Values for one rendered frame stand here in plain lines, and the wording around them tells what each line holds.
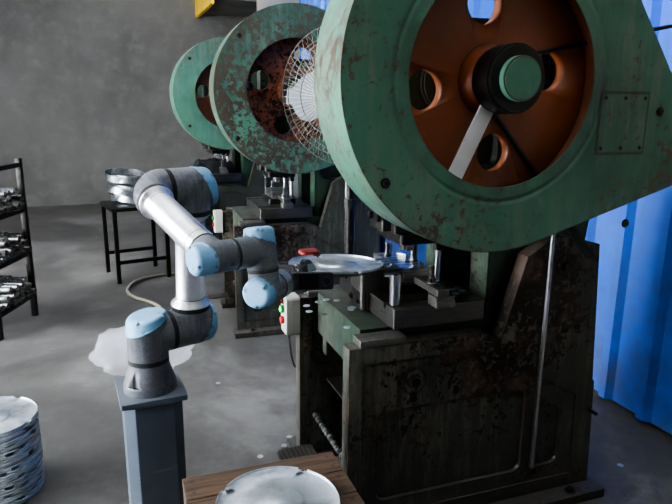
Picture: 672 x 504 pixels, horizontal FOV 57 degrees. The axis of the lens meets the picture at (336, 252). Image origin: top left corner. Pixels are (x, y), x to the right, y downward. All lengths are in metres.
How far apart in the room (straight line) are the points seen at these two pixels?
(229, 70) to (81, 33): 5.38
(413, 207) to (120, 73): 7.11
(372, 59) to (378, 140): 0.17
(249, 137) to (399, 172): 1.79
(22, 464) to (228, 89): 1.82
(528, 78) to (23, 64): 7.36
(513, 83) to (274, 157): 1.88
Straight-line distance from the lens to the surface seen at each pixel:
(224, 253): 1.41
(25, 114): 8.38
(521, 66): 1.47
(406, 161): 1.40
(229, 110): 3.09
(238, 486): 1.63
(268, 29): 3.15
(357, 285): 1.92
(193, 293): 1.85
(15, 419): 2.32
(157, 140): 8.36
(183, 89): 4.79
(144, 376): 1.87
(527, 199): 1.59
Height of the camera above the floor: 1.27
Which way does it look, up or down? 14 degrees down
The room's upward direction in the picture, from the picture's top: 1 degrees clockwise
